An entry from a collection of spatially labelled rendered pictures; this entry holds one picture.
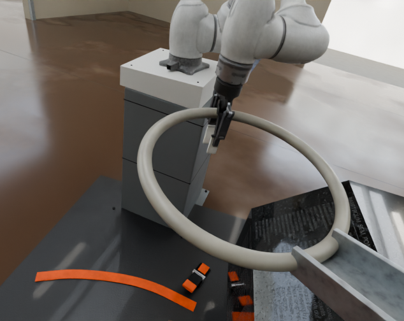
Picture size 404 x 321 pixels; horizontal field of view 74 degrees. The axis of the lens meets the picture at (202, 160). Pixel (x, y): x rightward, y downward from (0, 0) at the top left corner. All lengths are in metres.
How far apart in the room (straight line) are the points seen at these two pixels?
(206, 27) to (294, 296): 1.02
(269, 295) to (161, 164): 0.85
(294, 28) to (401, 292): 0.57
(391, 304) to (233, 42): 0.57
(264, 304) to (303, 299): 0.10
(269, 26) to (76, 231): 1.39
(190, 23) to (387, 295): 1.08
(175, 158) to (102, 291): 0.71
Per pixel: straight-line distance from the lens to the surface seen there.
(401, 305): 0.55
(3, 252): 1.69
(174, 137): 1.27
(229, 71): 0.70
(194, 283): 1.44
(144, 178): 0.51
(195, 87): 1.14
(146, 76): 1.22
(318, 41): 0.78
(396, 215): 0.94
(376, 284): 0.56
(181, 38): 1.24
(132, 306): 1.41
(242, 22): 0.67
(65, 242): 1.62
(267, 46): 0.70
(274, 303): 0.78
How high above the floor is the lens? 1.30
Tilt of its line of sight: 35 degrees down
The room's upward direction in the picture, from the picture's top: 14 degrees clockwise
